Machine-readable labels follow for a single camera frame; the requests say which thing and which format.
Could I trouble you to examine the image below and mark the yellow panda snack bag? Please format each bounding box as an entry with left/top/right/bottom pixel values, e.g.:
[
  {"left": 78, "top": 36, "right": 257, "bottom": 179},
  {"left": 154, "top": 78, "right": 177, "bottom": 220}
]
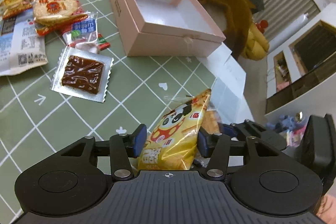
[{"left": 138, "top": 89, "right": 211, "bottom": 170}]

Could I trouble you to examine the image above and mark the yellow rice cracker packet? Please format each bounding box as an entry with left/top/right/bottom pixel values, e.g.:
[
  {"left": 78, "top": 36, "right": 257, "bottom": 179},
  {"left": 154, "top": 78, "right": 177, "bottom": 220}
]
[{"left": 33, "top": 0, "right": 89, "bottom": 36}]

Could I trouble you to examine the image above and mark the brown jerky silver packet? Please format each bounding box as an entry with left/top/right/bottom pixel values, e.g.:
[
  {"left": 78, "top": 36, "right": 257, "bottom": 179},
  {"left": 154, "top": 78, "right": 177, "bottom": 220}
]
[{"left": 51, "top": 47, "right": 114, "bottom": 103}]

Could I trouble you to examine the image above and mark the green grid tablecloth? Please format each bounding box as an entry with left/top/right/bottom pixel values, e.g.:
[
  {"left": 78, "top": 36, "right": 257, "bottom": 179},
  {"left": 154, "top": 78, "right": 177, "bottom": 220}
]
[{"left": 0, "top": 0, "right": 253, "bottom": 224}]

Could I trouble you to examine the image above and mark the red white snack packet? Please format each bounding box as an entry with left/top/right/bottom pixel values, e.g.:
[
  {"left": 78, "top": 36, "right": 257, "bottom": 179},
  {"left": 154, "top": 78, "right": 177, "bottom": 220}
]
[{"left": 60, "top": 12, "right": 110, "bottom": 54}]

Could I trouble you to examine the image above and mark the brown plush toy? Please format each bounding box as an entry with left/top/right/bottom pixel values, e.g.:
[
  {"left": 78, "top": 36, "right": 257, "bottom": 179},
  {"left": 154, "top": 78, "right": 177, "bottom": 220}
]
[{"left": 198, "top": 0, "right": 269, "bottom": 61}]

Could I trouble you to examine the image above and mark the pink cardboard box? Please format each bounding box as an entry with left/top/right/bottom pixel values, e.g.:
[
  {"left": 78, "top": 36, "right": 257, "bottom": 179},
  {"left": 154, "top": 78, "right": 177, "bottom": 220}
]
[{"left": 110, "top": 0, "right": 226, "bottom": 57}]

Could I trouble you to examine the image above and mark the blue white snack bag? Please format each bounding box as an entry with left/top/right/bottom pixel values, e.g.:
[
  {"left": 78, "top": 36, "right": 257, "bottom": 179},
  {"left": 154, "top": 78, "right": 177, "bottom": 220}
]
[{"left": 0, "top": 9, "right": 49, "bottom": 76}]

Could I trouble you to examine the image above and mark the egg roll stick packet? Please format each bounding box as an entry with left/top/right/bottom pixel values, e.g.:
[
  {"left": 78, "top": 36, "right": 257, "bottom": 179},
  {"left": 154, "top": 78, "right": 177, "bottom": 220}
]
[{"left": 1, "top": 0, "right": 33, "bottom": 20}]

